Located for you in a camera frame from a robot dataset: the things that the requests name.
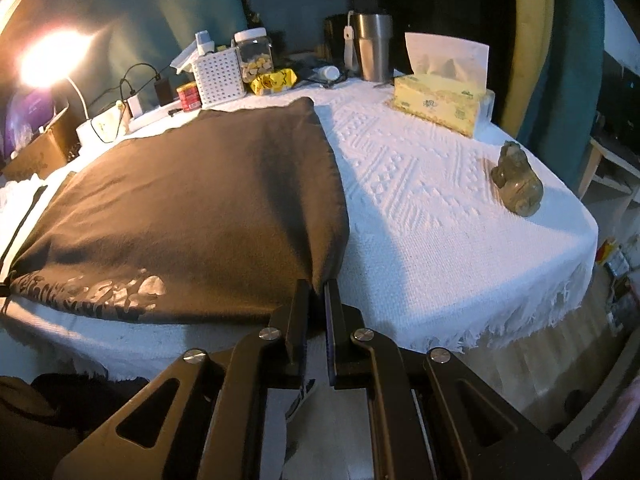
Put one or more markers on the dark door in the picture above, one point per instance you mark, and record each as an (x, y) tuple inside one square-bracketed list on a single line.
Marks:
[(450, 0)]

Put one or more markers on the steel tumbler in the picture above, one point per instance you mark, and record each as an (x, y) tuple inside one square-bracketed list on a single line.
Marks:
[(375, 50)]

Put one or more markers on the narrow teal curtain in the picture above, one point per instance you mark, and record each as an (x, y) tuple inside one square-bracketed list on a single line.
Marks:
[(575, 60)]

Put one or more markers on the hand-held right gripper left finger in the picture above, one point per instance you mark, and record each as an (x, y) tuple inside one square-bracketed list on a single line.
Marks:
[(295, 330)]

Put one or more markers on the red can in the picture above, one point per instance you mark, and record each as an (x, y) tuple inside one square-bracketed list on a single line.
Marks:
[(189, 97)]

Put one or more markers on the black charger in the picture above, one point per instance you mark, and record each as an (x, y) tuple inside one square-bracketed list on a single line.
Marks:
[(163, 92)]

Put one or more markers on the white mug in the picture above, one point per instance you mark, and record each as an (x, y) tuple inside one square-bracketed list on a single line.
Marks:
[(107, 122)]

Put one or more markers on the yellow tissue box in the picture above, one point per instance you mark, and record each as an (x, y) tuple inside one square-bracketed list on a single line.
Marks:
[(435, 102)]

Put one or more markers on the cardboard box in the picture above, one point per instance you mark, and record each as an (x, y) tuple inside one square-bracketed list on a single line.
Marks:
[(50, 150)]

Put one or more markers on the brown t-shirt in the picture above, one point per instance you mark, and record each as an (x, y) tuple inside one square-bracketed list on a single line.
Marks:
[(200, 200)]

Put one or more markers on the small white bottle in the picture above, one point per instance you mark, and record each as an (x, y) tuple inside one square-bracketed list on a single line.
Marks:
[(330, 72)]

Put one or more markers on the white tissue paper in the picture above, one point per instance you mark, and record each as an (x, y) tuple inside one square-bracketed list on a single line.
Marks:
[(185, 57)]

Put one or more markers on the wooden stool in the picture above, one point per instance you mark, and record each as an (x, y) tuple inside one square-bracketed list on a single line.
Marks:
[(600, 152)]

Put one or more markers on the white desk lamp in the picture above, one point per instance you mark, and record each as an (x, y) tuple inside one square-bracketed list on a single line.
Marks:
[(87, 130)]

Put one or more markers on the white textured tablecloth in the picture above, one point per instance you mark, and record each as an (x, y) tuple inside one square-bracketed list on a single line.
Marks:
[(425, 240)]

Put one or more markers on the green stone figurine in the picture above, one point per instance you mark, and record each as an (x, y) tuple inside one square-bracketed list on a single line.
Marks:
[(517, 185)]

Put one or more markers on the white power strip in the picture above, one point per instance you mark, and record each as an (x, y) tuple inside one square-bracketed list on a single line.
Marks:
[(150, 120)]

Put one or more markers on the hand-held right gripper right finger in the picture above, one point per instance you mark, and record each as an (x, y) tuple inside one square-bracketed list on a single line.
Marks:
[(332, 330)]

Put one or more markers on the beige table skirt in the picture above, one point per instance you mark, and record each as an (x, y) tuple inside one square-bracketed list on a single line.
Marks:
[(525, 360)]

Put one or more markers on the white charger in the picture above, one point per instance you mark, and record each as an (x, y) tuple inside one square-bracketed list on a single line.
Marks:
[(135, 107)]

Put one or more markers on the white tag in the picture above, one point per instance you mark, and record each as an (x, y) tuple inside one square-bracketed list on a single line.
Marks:
[(348, 35)]

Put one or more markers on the white perforated basket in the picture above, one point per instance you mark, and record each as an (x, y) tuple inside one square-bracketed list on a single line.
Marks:
[(220, 77)]

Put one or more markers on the yellow snack packet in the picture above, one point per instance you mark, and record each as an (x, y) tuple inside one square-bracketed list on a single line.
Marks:
[(272, 81)]

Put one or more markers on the wide teal curtain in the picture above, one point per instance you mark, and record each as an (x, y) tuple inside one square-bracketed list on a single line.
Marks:
[(150, 10)]

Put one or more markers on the clear jar with white lid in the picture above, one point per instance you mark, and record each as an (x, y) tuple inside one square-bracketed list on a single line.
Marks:
[(252, 60)]

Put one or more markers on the yellow curtain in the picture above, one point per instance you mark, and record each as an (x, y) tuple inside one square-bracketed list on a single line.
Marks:
[(530, 35)]

